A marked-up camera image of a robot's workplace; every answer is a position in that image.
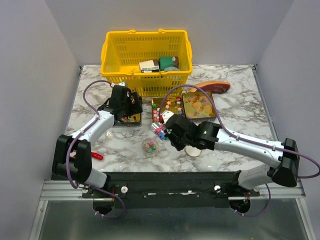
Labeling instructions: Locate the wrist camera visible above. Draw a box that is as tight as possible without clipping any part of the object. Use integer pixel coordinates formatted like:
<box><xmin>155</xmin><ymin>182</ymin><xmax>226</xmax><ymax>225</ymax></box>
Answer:
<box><xmin>159</xmin><ymin>110</ymin><xmax>174</xmax><ymax>124</ymax></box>
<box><xmin>110</xmin><ymin>81</ymin><xmax>128</xmax><ymax>88</ymax></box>

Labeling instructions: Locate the yellow plastic shopping basket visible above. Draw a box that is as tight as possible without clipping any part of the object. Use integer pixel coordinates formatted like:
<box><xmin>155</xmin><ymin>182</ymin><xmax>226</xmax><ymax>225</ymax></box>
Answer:
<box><xmin>100</xmin><ymin>29</ymin><xmax>193</xmax><ymax>98</ymax></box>

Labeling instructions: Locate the black flat box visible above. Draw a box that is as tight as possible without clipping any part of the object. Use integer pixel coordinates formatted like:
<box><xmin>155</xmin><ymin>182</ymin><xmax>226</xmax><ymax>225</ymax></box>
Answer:
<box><xmin>141</xmin><ymin>69</ymin><xmax>160</xmax><ymax>73</ymax></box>

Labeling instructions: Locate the fake meat slice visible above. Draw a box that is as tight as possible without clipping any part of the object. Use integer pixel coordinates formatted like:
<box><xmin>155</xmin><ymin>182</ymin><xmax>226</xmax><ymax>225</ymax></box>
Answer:
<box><xmin>189</xmin><ymin>80</ymin><xmax>231</xmax><ymax>94</ymax></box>

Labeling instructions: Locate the metal scoop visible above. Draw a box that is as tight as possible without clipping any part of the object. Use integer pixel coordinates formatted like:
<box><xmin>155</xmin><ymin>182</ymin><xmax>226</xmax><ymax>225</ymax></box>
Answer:
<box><xmin>150</xmin><ymin>122</ymin><xmax>169</xmax><ymax>141</ymax></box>

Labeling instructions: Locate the grey pouch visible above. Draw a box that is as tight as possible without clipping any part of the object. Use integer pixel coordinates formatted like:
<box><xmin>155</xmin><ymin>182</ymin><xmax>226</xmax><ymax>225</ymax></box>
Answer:
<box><xmin>163</xmin><ymin>66</ymin><xmax>180</xmax><ymax>73</ymax></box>

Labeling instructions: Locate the clear glass jar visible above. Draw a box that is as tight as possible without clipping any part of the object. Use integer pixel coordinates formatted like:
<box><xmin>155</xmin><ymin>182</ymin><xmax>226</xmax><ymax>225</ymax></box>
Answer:
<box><xmin>141</xmin><ymin>137</ymin><xmax>159</xmax><ymax>158</ymax></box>

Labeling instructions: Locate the tin of lollipops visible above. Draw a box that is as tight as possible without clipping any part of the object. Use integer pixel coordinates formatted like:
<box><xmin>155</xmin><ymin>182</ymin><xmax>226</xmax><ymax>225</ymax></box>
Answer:
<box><xmin>113</xmin><ymin>113</ymin><xmax>142</xmax><ymax>128</ymax></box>

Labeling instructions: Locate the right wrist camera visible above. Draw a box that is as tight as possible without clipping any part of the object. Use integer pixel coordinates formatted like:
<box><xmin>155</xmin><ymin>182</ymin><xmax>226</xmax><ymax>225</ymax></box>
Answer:
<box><xmin>159</xmin><ymin>110</ymin><xmax>174</xmax><ymax>124</ymax></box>

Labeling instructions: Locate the white brown box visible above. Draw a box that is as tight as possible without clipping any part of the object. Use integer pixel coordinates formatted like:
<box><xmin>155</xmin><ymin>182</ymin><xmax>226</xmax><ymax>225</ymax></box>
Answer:
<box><xmin>138</xmin><ymin>59</ymin><xmax>160</xmax><ymax>71</ymax></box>

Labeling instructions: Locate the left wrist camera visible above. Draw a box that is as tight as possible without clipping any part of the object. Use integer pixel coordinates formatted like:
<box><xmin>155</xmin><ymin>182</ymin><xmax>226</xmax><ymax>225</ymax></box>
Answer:
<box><xmin>110</xmin><ymin>81</ymin><xmax>128</xmax><ymax>88</ymax></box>

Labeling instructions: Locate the round jar lid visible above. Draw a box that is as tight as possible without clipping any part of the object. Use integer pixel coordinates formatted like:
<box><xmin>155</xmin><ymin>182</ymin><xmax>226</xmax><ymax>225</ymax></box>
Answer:
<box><xmin>185</xmin><ymin>146</ymin><xmax>202</xmax><ymax>158</ymax></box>

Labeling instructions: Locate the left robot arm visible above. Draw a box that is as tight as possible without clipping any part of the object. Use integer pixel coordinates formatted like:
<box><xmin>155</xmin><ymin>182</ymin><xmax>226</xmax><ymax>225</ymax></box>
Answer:
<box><xmin>52</xmin><ymin>85</ymin><xmax>143</xmax><ymax>198</ymax></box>

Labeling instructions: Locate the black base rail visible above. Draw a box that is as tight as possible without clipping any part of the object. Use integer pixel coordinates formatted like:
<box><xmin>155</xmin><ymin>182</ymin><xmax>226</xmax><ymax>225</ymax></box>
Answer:
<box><xmin>83</xmin><ymin>171</ymin><xmax>259</xmax><ymax>214</ymax></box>

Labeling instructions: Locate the tin of gummy candies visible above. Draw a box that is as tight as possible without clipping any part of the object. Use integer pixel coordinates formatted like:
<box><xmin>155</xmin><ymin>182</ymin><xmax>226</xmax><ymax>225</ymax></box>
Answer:
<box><xmin>182</xmin><ymin>92</ymin><xmax>216</xmax><ymax>120</ymax></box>

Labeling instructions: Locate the red chili pepper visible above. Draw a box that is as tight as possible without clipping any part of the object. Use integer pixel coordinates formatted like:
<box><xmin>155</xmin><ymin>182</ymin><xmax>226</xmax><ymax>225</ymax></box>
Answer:
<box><xmin>73</xmin><ymin>151</ymin><xmax>104</xmax><ymax>161</ymax></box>

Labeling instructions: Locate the green brown package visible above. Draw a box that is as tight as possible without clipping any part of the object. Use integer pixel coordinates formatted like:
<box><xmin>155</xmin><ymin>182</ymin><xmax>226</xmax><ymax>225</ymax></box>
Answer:
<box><xmin>158</xmin><ymin>56</ymin><xmax>179</xmax><ymax>71</ymax></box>

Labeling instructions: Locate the tin of star candies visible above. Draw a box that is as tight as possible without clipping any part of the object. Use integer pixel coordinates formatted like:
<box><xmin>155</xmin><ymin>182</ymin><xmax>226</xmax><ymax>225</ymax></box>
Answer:
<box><xmin>151</xmin><ymin>96</ymin><xmax>185</xmax><ymax>123</ymax></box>

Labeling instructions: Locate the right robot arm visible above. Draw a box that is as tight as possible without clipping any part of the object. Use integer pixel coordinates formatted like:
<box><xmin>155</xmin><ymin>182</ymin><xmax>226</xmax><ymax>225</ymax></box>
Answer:
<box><xmin>162</xmin><ymin>111</ymin><xmax>300</xmax><ymax>196</ymax></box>

